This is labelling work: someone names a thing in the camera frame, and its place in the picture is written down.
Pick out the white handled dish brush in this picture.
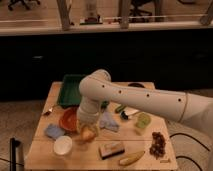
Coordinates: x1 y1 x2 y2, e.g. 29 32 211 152
121 107 138 120

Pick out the bunch of dark grapes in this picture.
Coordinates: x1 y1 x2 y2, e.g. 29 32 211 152
149 132 166 159

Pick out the black stand post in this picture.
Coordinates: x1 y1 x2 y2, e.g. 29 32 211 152
10 137 22 171

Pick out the yellow banana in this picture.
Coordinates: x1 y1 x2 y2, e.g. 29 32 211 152
119 151 145 166

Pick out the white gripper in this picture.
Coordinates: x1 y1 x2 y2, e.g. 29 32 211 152
77 120 98 137

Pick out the light green cup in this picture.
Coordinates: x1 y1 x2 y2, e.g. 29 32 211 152
134 113 151 134

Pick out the orange plastic bowl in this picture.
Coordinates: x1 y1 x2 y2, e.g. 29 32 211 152
59 107 77 132

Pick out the green plastic tray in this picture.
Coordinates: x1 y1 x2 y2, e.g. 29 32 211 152
57 74 84 109

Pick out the dark red bowl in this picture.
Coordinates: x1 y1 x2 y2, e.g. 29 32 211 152
128 82 145 88

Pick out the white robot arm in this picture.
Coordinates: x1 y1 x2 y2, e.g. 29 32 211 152
77 69 213 138

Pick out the blue sponge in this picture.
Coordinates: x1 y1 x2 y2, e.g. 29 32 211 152
45 124 65 139

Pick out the black floor cable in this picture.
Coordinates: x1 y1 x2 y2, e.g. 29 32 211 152
169 132 213 171

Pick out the green cucumber toy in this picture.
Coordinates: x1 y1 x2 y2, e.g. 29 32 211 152
115 105 126 113

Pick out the light blue cloth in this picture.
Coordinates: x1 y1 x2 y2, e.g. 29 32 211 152
99 111 119 132

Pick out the wooden block eraser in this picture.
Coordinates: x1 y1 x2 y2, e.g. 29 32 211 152
99 142 125 160

